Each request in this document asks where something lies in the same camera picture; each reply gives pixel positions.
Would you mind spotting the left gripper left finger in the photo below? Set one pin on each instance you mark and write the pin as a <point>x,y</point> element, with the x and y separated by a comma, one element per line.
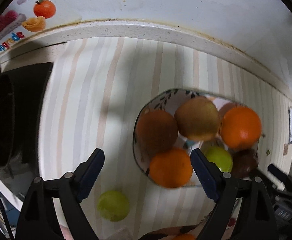
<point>87,173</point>

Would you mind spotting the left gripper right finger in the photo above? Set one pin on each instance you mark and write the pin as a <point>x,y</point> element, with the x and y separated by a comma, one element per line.
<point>208,173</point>

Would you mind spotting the large green apple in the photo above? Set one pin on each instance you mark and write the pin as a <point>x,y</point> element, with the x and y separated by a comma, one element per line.
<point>220,157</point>

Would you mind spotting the dark red apple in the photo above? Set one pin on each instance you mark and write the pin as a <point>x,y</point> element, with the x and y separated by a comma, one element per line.
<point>244,162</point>

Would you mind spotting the small green apple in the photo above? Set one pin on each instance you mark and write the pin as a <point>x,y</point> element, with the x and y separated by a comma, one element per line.
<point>113,206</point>

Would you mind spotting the red cherry tomato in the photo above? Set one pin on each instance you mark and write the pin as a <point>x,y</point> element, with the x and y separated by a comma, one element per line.
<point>231,222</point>

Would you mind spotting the large orange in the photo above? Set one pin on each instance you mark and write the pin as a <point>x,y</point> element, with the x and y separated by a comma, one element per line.
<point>240,128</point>

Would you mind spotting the brown pear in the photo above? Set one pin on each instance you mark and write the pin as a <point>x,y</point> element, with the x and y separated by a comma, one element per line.
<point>198,119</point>

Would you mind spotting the small brown round fruit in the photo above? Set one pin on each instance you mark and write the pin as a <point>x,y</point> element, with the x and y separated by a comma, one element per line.
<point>156,132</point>

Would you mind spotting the small brown card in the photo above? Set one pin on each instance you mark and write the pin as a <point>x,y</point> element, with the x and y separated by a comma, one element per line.
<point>285,149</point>

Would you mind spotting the black induction cooktop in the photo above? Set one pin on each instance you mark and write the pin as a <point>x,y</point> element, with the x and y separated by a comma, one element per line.
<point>21,98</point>

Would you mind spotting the calico cat shaped mat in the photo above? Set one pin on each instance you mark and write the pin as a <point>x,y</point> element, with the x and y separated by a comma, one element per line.
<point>195,230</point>

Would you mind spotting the oval floral ceramic plate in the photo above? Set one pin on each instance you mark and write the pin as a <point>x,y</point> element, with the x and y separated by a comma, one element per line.
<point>170,101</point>

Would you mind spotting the striped table mat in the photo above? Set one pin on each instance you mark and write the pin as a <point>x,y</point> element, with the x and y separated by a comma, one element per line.
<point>95,92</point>

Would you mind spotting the colourful wall sticker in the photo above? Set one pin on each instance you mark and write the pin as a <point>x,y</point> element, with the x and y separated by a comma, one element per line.
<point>12,21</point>

